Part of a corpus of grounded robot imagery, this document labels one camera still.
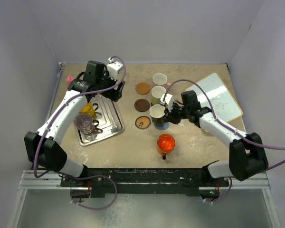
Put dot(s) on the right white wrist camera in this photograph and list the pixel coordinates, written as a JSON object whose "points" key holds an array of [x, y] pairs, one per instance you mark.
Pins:
{"points": [[167, 101]]}

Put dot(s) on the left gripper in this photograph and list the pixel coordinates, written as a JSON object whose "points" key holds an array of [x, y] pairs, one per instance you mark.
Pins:
{"points": [[114, 94]]}

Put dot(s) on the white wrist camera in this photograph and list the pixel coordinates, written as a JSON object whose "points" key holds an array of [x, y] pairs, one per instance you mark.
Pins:
{"points": [[114, 68], [167, 101]]}

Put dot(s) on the orange mug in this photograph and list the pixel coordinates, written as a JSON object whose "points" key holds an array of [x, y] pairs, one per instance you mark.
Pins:
{"points": [[165, 144]]}

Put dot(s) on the green mug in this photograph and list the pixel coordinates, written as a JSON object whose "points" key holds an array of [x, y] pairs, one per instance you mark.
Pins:
{"points": [[157, 93]]}

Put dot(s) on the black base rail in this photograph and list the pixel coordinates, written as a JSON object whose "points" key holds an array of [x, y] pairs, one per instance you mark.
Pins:
{"points": [[185, 181]]}

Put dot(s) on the dark wood coaster top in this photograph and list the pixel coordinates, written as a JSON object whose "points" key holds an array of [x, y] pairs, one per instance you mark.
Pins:
{"points": [[141, 105]]}

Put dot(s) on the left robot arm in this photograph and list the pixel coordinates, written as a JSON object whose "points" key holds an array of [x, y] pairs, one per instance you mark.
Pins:
{"points": [[43, 146]]}

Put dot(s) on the light wood coaster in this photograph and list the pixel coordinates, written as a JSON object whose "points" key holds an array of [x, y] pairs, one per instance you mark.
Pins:
{"points": [[142, 88]]}

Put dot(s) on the pink mug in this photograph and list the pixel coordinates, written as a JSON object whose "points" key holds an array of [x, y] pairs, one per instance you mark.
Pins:
{"points": [[160, 79]]}

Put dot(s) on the silver metal tray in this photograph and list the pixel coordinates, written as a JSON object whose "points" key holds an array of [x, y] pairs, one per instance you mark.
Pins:
{"points": [[110, 122]]}

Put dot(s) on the blue face coaster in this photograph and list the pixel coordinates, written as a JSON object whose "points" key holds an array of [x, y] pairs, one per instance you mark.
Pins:
{"points": [[165, 126]]}

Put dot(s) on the white board wooden frame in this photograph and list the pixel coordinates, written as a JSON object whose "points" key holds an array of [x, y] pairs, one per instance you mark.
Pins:
{"points": [[217, 95]]}

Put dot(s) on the aluminium frame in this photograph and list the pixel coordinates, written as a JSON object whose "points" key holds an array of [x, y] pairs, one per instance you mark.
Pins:
{"points": [[43, 203]]}

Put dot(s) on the orange black face coaster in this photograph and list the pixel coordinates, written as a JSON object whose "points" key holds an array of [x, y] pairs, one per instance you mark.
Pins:
{"points": [[142, 122]]}

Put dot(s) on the black and white mug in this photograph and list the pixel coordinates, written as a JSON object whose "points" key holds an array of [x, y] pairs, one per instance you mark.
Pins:
{"points": [[157, 113]]}

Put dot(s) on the yellow mug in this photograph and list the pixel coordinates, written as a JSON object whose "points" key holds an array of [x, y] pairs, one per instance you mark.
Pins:
{"points": [[90, 109]]}

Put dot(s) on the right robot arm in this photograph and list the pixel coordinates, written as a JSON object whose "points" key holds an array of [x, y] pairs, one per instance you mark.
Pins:
{"points": [[246, 155]]}

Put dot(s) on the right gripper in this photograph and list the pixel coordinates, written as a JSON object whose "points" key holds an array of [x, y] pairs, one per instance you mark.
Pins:
{"points": [[170, 116]]}

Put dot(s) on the pink cap bottle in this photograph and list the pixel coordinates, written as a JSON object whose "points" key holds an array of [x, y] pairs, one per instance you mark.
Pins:
{"points": [[69, 78]]}

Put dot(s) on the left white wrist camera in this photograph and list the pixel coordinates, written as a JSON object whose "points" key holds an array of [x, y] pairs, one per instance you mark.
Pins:
{"points": [[114, 68]]}

